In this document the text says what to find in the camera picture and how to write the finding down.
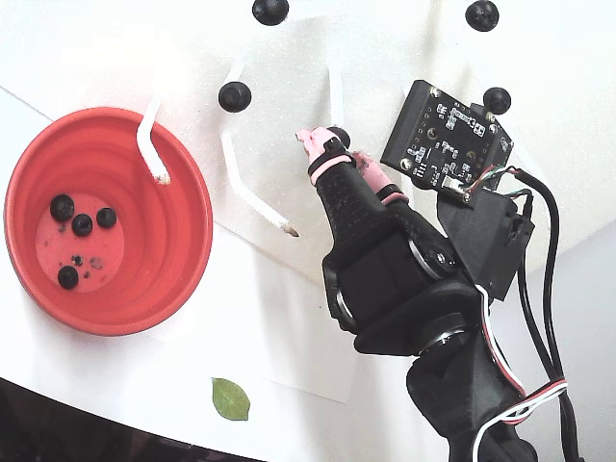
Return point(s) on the dark blueberry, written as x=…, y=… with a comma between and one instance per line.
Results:
x=82, y=224
x=235, y=96
x=498, y=98
x=68, y=277
x=342, y=136
x=62, y=208
x=270, y=10
x=482, y=14
x=106, y=217

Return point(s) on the red collapsible silicone cup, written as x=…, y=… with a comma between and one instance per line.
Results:
x=48, y=159

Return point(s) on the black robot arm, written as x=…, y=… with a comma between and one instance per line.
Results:
x=447, y=394

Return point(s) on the green leaf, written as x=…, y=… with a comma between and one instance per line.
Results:
x=230, y=399

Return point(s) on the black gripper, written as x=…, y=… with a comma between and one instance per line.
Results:
x=380, y=262

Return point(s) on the white foam board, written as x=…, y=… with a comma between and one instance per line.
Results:
x=298, y=72

